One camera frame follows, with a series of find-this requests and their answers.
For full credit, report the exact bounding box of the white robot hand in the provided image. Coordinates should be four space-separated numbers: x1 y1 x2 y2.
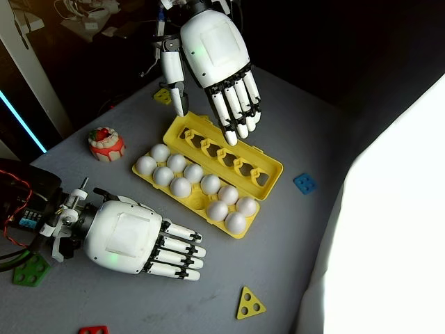
158 8 264 147
82 187 207 282

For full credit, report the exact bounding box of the yellow egg carton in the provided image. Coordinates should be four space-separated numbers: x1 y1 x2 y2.
131 111 284 240

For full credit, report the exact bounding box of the white plastic egg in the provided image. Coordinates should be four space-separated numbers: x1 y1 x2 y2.
206 200 229 223
169 176 193 199
149 143 172 164
217 184 240 206
224 211 248 235
183 163 205 184
236 196 259 218
135 155 158 177
152 166 175 187
200 173 222 196
166 153 188 174

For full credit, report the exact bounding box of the yellow two-hole block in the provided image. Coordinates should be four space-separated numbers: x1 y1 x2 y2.
153 88 173 105

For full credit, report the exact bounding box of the strawberry cream toy cake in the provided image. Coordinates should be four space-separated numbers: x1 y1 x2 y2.
87 127 126 164

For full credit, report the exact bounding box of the green pentagon block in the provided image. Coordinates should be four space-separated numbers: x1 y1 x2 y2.
12 253 52 287

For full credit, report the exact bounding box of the yellow triangle three-hole block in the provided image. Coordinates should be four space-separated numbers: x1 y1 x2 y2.
236 285 268 321

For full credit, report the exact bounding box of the cyan light strip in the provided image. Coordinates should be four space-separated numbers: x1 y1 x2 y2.
0 89 48 154

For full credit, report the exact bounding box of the blue four-hole block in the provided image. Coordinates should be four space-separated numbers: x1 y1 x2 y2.
293 173 318 196

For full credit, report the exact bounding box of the white backdrop sheet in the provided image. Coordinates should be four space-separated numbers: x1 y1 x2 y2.
295 69 445 334

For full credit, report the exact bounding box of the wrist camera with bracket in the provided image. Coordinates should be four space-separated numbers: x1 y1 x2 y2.
50 236 77 262

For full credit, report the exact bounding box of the white furniture post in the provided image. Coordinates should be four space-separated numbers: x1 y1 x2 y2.
0 0 74 140

